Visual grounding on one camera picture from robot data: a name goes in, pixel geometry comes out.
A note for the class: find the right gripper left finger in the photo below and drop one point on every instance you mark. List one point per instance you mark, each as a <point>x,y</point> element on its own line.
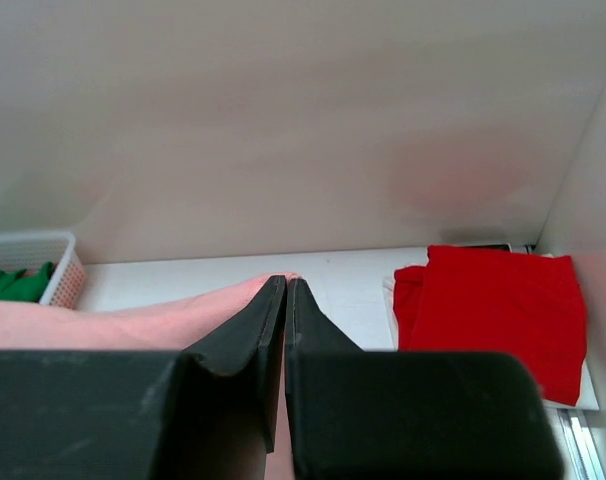
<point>241,359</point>

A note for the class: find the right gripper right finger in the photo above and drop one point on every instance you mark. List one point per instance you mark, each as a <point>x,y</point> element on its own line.
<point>307,328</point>

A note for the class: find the pink t-shirt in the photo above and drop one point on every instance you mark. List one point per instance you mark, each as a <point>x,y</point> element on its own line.
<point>167,326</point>

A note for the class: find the folded red t-shirt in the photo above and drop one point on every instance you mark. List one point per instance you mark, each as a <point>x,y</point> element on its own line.
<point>468,299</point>

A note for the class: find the green t-shirt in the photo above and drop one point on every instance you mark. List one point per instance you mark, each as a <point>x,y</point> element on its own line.
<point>25,286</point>

